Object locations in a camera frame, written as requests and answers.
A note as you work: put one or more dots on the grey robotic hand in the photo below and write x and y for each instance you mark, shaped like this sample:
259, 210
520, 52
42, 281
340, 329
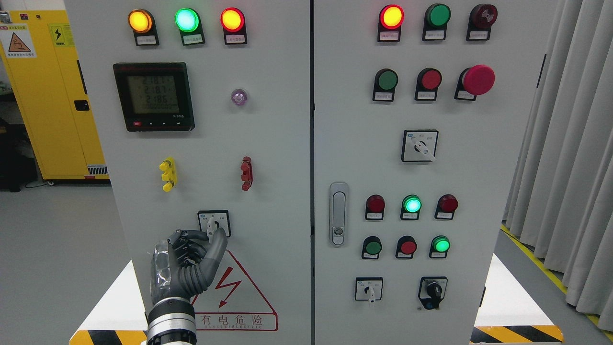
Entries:
186, 263

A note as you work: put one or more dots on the white rotary light switch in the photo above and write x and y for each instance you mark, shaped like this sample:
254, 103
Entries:
211, 220

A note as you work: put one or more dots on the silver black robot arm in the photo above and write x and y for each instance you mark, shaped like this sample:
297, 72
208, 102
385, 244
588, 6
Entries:
171, 322

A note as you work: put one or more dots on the red electric danger sticker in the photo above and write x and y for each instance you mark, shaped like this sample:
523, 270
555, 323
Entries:
233, 302

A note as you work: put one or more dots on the white platform with hazard stripes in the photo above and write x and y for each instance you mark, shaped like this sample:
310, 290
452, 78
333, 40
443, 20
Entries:
508, 315

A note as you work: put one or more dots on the yellow terminal connector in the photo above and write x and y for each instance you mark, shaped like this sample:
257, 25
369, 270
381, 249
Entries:
169, 174

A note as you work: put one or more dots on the red terminal connector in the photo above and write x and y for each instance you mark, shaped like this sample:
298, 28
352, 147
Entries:
246, 173

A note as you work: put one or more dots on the black digital power meter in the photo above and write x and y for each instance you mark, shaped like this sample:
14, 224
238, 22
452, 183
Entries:
155, 96

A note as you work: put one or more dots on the small clear lamp bulb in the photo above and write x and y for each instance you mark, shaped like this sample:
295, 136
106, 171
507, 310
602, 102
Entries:
239, 97

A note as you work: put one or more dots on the white rotary selector lower right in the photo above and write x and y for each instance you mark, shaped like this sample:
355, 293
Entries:
368, 289

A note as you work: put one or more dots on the white rotary selector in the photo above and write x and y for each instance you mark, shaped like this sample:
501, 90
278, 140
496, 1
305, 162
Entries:
368, 289
419, 146

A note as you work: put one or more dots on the green push button lower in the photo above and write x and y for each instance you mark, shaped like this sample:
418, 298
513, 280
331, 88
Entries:
371, 248

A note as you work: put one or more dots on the dark red indicator lamp left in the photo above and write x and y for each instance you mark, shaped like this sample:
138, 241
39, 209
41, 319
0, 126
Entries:
375, 208

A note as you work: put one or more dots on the dark red indicator lamp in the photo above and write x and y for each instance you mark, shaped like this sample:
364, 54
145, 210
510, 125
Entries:
375, 208
446, 207

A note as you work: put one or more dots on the grey electrical control cabinet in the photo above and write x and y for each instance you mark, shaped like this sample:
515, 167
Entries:
309, 69

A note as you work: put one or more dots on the red push button lower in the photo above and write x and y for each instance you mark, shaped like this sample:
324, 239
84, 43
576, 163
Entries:
406, 247

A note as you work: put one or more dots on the red push button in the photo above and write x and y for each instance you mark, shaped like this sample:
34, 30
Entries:
406, 247
428, 81

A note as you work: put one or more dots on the lit green indicator lamp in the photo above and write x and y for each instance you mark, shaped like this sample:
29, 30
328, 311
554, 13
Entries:
410, 208

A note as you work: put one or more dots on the green indicator light top left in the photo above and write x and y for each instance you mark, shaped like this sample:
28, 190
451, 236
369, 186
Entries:
189, 26

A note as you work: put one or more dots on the yellow indicator light top left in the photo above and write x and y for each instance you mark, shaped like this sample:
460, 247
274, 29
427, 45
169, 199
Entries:
143, 28

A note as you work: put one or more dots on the red indicator light top left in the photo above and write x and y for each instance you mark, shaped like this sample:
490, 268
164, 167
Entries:
234, 26

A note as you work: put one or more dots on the red indicator light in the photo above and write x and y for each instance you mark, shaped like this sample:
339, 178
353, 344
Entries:
234, 26
391, 18

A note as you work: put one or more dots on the lit green push button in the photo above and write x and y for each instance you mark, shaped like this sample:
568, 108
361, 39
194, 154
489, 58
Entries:
440, 246

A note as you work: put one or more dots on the yellow safety storage cabinet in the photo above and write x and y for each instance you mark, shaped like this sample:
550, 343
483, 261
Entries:
42, 62

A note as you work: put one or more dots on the white rotary selector upper right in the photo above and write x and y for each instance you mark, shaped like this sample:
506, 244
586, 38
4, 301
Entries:
419, 146

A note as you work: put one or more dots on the dark red indicator lamp right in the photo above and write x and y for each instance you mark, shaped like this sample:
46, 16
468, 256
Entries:
446, 207

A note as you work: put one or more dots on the green push button upper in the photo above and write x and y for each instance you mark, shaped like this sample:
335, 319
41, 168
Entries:
385, 83

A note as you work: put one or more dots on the red push button upper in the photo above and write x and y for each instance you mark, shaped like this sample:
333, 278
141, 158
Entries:
428, 81

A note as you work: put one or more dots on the red indicator light top right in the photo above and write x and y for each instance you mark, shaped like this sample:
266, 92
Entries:
391, 18

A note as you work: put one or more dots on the red emergency stop button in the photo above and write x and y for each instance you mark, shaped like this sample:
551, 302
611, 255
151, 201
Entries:
474, 81

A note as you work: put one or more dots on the green indicator lamp top right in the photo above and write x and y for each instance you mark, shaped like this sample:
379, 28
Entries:
435, 22

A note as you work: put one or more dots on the grey curtain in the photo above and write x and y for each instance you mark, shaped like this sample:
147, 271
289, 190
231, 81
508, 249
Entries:
561, 198

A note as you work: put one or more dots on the dark red buzzer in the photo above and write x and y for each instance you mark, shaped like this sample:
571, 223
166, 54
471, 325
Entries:
480, 22

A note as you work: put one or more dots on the silver cabinet door handle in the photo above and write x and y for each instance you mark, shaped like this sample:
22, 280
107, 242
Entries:
337, 212

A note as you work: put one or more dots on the black knob selector switch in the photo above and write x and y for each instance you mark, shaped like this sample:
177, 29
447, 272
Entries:
432, 291

